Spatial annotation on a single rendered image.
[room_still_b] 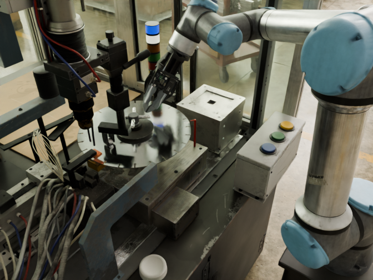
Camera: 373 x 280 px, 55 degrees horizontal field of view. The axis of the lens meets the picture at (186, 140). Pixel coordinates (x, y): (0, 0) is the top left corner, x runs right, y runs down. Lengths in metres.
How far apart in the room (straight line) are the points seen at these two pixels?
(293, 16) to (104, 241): 0.65
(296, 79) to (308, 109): 1.85
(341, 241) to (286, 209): 1.35
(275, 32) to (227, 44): 0.12
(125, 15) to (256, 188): 0.88
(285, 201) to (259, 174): 1.15
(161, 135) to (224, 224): 0.32
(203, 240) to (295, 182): 1.39
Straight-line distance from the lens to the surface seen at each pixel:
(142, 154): 0.97
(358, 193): 0.91
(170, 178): 1.04
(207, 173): 1.19
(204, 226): 1.06
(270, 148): 1.08
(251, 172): 1.08
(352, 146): 0.70
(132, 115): 1.03
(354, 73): 0.58
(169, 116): 1.11
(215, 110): 1.24
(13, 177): 1.19
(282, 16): 0.91
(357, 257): 1.01
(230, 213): 1.09
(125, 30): 1.58
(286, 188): 2.29
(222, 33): 0.88
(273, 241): 2.01
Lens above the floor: 1.57
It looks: 38 degrees down
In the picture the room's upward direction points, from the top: straight up
